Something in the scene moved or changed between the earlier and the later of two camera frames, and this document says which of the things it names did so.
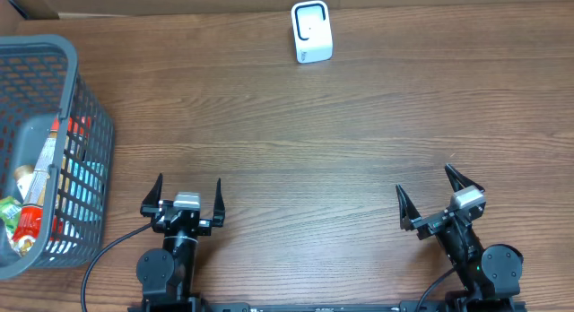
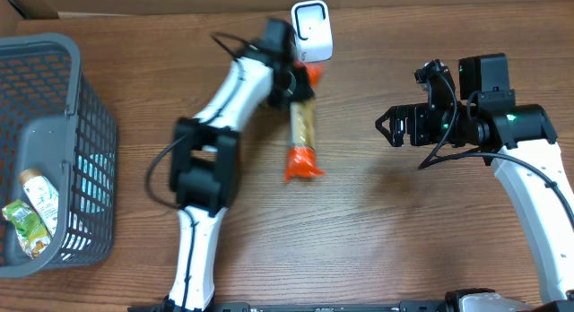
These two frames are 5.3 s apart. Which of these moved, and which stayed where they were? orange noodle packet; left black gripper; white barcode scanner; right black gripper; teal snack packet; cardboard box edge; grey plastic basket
Moved: orange noodle packet; left black gripper; teal snack packet; right black gripper
Stayed: white barcode scanner; grey plastic basket; cardboard box edge
